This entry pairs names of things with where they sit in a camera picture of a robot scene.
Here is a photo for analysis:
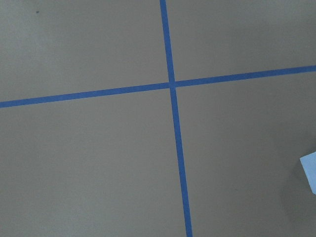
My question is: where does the light blue foam block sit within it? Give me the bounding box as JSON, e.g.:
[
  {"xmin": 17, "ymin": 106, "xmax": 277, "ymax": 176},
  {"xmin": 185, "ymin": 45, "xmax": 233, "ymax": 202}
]
[{"xmin": 300, "ymin": 152, "xmax": 316, "ymax": 195}]

